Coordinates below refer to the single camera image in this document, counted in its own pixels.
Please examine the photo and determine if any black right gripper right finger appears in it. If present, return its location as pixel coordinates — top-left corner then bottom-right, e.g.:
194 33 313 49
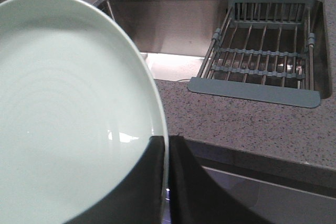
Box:
169 135 270 223

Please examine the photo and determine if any grey kitchen cabinet front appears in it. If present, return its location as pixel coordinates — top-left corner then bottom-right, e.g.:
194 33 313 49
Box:
165 140 336 224

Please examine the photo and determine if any stainless steel sink basin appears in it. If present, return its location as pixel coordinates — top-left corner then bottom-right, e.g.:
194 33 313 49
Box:
97 0 332 99

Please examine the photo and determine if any mint green round plate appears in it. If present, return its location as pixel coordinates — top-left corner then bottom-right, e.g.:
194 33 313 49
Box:
1 0 169 223

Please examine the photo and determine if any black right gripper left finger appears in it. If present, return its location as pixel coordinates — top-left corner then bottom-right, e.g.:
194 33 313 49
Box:
68 136 164 223

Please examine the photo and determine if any grey blue dish drying rack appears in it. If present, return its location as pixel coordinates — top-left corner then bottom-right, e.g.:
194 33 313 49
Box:
187 0 321 109

